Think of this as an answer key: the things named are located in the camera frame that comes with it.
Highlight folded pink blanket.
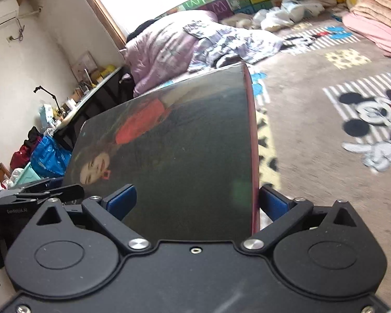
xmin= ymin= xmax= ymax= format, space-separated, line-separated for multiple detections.
xmin=341 ymin=0 xmax=391 ymax=58

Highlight white picture board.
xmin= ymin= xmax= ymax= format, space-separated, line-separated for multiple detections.
xmin=70 ymin=50 xmax=99 ymax=79

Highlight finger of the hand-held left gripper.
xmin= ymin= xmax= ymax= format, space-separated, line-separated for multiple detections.
xmin=0 ymin=184 xmax=85 ymax=207
xmin=18 ymin=177 xmax=66 ymax=192

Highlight dark portrait box lid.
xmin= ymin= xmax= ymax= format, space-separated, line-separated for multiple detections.
xmin=63 ymin=62 xmax=261 ymax=246

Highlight purple patterned cloth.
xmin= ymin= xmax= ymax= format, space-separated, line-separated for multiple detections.
xmin=185 ymin=20 xmax=285 ymax=73

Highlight black desk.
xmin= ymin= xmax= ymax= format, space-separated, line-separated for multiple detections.
xmin=53 ymin=65 xmax=126 ymax=152

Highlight pink quilt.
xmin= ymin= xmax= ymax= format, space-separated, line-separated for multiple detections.
xmin=123 ymin=10 xmax=223 ymax=98

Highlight blue tissue pack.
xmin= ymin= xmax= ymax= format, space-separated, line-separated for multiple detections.
xmin=38 ymin=104 xmax=55 ymax=128

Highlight red clothes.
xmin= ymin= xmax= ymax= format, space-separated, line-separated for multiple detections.
xmin=9 ymin=149 xmax=32 ymax=169

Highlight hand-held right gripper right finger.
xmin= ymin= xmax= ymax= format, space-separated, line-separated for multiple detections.
xmin=240 ymin=185 xmax=358 ymax=252

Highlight white air conditioner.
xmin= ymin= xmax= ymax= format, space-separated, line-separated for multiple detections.
xmin=0 ymin=0 xmax=21 ymax=34

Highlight black clamp stand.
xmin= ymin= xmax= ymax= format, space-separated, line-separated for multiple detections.
xmin=33 ymin=85 xmax=61 ymax=110

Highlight teal plastic bin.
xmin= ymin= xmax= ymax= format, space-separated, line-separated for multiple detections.
xmin=7 ymin=163 xmax=42 ymax=190

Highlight blue plastic bag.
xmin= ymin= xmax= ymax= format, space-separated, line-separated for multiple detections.
xmin=30 ymin=135 xmax=73 ymax=177

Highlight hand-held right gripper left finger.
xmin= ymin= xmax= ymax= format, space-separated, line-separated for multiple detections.
xmin=36 ymin=184 xmax=152 ymax=252

